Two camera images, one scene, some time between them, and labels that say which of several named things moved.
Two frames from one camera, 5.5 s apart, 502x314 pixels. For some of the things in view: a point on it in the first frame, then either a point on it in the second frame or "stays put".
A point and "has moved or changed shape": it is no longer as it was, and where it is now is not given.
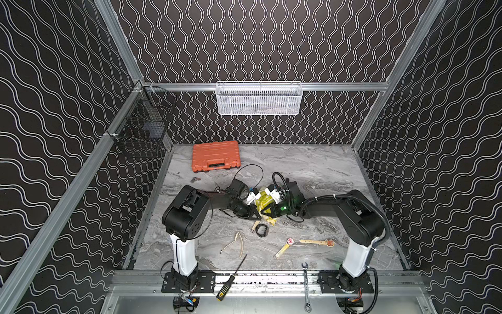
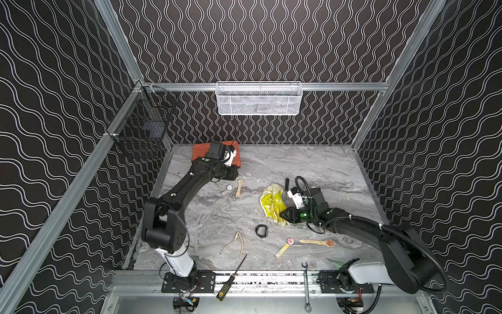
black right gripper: x=272 y=210 → x=291 y=213
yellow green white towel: x=263 y=200 has moved or changed shape
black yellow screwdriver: x=227 y=285 stays put
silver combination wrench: x=308 y=306 stays put
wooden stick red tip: x=329 y=243 stays put
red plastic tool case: x=222 y=155 stays put
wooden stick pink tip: x=290 y=241 stays put
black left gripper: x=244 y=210 → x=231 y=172
